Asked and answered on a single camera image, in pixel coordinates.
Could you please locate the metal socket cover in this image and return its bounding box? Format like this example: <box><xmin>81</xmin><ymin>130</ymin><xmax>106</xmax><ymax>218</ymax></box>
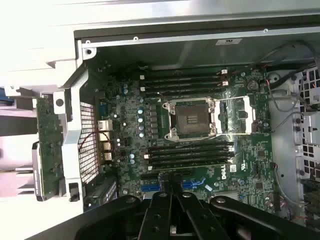
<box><xmin>215</xmin><ymin>95</ymin><xmax>258</xmax><ymax>136</ymax></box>

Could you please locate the blue expansion slot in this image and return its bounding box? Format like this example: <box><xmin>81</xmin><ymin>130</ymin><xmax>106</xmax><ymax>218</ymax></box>
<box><xmin>141</xmin><ymin>184</ymin><xmax>201</xmax><ymax>194</ymax></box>

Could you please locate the hard disk drive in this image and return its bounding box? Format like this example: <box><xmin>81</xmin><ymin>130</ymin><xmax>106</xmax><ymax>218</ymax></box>
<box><xmin>0</xmin><ymin>86</ymin><xmax>15</xmax><ymax>107</ymax></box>

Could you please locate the CPU socket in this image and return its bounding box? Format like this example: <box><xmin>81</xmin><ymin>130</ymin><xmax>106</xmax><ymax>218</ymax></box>
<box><xmin>162</xmin><ymin>96</ymin><xmax>219</xmax><ymax>144</ymax></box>

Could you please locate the silver coin cell battery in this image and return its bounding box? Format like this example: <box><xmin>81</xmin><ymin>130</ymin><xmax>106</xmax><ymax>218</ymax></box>
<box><xmin>246</xmin><ymin>79</ymin><xmax>260</xmax><ymax>92</ymax></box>

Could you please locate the metal socket locking lever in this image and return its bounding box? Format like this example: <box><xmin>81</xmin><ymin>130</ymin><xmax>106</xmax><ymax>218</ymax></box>
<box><xmin>213</xmin><ymin>128</ymin><xmax>275</xmax><ymax>138</ymax></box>

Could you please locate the RAM slot with white latches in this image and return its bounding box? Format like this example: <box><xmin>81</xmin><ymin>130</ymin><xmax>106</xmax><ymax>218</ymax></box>
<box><xmin>139</xmin><ymin>69</ymin><xmax>230</xmax><ymax>80</ymax></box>
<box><xmin>143</xmin><ymin>146</ymin><xmax>236</xmax><ymax>161</ymax></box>
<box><xmin>139</xmin><ymin>81</ymin><xmax>230</xmax><ymax>93</ymax></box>
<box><xmin>147</xmin><ymin>158</ymin><xmax>237</xmax><ymax>172</ymax></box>

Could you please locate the metal disk bay cage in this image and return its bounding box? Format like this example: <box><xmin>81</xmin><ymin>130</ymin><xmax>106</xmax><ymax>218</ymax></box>
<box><xmin>292</xmin><ymin>62</ymin><xmax>320</xmax><ymax>223</ymax></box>

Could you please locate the black looped cable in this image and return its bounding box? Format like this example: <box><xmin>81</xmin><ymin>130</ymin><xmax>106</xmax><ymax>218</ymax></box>
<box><xmin>258</xmin><ymin>41</ymin><xmax>320</xmax><ymax>67</ymax></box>

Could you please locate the red black fan wire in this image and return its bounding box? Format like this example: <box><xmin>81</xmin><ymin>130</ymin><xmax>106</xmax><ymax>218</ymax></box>
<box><xmin>76</xmin><ymin>131</ymin><xmax>118</xmax><ymax>157</ymax></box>

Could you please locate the green motherboard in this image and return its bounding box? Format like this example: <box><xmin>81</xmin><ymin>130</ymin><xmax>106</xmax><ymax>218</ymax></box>
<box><xmin>96</xmin><ymin>58</ymin><xmax>282</xmax><ymax>220</ymax></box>

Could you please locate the black open PC case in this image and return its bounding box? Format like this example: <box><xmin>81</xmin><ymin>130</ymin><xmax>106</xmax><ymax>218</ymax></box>
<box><xmin>58</xmin><ymin>13</ymin><xmax>320</xmax><ymax>240</ymax></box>

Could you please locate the long black expansion slot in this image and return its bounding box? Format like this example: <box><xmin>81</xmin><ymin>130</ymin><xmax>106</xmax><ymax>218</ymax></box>
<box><xmin>139</xmin><ymin>171</ymin><xmax>192</xmax><ymax>180</ymax></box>

